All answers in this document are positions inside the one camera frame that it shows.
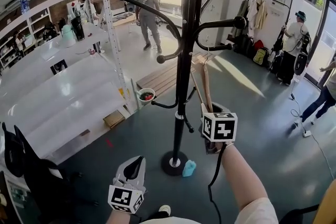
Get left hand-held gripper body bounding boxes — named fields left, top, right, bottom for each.
left=107, top=178, right=146, bottom=215

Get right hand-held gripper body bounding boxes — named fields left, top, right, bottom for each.
left=201, top=112, right=238, bottom=154

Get wooden hanger with metal hook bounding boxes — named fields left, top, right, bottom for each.
left=190, top=46, right=215, bottom=113

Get black coat rack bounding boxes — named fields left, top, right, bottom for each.
left=118, top=0, right=247, bottom=176

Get person's right forearm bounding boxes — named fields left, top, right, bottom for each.
left=219, top=142, right=268, bottom=216

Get person's left forearm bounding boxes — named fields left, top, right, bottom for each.
left=104, top=209, right=138, bottom=224

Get garment rack with clothes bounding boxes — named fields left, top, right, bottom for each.
left=230, top=0, right=292, bottom=61

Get light blue cloth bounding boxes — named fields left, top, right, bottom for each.
left=182, top=159, right=197, bottom=178

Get wooden steps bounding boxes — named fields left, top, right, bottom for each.
left=136, top=51, right=218, bottom=98

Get flat cardboard box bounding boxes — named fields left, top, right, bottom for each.
left=102, top=110, right=126, bottom=129

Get white bowl with red contents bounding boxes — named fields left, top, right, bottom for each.
left=136, top=88, right=156, bottom=107

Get yellow backpack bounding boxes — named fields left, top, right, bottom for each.
left=253, top=47, right=268, bottom=66

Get black office chair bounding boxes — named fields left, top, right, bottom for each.
left=1, top=122, right=83, bottom=224

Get person's white shirt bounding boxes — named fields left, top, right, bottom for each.
left=139, top=196, right=279, bottom=224

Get white metal shelving unit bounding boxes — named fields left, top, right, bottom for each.
left=0, top=0, right=140, bottom=166

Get grey locker cabinet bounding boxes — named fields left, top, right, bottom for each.
left=202, top=0, right=233, bottom=48

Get round wooden table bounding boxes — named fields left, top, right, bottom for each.
left=313, top=179, right=336, bottom=224

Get mint green thermos jug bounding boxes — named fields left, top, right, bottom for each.
left=60, top=24, right=77, bottom=48

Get black thermos jug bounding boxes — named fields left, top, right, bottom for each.
left=70, top=16, right=85, bottom=41

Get clear water bottle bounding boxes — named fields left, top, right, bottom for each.
left=19, top=0, right=30, bottom=14

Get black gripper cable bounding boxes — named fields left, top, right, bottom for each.
left=208, top=142, right=228, bottom=224

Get white cable with adapter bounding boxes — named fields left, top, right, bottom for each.
left=290, top=93, right=336, bottom=174

